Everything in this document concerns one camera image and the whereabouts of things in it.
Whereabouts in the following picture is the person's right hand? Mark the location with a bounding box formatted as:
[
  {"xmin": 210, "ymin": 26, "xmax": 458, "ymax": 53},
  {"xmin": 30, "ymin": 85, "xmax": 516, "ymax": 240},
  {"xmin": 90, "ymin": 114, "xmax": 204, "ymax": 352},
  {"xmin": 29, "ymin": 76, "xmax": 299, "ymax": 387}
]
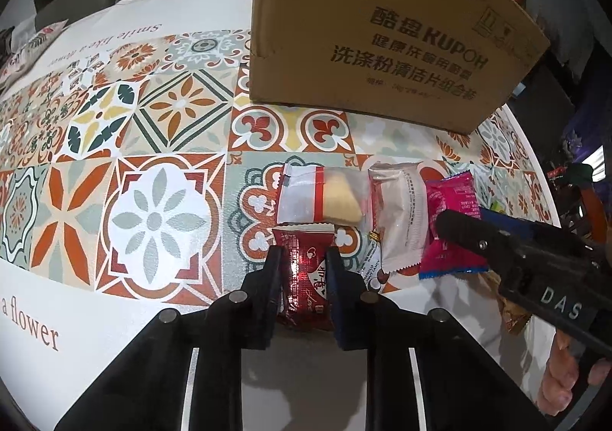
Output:
[{"xmin": 535, "ymin": 329, "xmax": 612, "ymax": 418}]

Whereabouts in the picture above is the gold brown snack packet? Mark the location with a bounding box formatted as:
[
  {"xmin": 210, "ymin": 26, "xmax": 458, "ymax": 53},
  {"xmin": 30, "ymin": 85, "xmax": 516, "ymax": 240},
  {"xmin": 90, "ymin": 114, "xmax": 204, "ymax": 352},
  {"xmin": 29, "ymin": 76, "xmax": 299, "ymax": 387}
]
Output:
[{"xmin": 496, "ymin": 285, "xmax": 532, "ymax": 336}]

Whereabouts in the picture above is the small green candy packet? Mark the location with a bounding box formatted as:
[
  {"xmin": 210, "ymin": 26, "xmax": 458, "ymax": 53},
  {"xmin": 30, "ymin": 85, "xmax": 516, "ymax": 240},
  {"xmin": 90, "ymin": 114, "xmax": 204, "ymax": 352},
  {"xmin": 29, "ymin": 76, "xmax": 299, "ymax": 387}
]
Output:
[{"xmin": 488, "ymin": 199, "xmax": 506, "ymax": 215}]

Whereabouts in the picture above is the white coconut snack packet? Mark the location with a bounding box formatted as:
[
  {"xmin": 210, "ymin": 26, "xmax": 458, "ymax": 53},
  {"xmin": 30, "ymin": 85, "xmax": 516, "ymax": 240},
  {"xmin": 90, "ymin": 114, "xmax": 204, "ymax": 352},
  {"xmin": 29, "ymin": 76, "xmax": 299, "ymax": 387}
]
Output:
[{"xmin": 359, "ymin": 231, "xmax": 389, "ymax": 292}]

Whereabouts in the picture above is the magenta snack packet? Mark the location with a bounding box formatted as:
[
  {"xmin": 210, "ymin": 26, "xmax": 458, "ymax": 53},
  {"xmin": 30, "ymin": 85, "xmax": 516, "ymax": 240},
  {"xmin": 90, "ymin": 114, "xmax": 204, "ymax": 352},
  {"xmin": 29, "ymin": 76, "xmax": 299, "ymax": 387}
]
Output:
[{"xmin": 419, "ymin": 171, "xmax": 488, "ymax": 280}]

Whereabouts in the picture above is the clear packet yellow cake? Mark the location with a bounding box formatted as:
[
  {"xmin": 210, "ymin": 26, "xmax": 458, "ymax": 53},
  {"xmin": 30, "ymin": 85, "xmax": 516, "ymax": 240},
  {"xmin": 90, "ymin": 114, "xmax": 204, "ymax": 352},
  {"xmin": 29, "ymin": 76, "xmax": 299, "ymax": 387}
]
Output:
[{"xmin": 276, "ymin": 164, "xmax": 373, "ymax": 229}]

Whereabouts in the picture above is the white beige snack packet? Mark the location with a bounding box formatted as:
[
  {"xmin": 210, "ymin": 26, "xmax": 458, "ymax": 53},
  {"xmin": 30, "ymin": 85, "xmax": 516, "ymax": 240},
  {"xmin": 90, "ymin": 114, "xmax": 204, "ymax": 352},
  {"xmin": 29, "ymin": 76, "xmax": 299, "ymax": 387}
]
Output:
[{"xmin": 368, "ymin": 163, "xmax": 428, "ymax": 273}]

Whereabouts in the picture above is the patterned tile table runner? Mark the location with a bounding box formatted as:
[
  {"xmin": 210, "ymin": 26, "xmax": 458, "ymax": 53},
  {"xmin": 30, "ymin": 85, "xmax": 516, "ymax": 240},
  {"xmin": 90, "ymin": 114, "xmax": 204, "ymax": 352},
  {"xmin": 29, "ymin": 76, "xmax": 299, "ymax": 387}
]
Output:
[{"xmin": 1, "ymin": 29, "xmax": 556, "ymax": 306}]

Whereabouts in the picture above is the brown cardboard box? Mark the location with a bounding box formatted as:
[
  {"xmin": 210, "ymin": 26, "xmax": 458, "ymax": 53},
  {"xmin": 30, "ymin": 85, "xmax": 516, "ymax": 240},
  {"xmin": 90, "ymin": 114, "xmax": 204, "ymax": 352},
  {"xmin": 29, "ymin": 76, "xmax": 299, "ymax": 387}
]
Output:
[{"xmin": 250, "ymin": 0, "xmax": 549, "ymax": 134}]

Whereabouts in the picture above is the red snack packet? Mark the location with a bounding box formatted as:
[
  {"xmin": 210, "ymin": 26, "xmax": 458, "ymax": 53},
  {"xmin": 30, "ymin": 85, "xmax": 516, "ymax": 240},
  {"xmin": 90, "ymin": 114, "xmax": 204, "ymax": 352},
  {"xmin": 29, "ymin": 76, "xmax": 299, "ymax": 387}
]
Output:
[{"xmin": 273, "ymin": 224, "xmax": 335, "ymax": 332}]

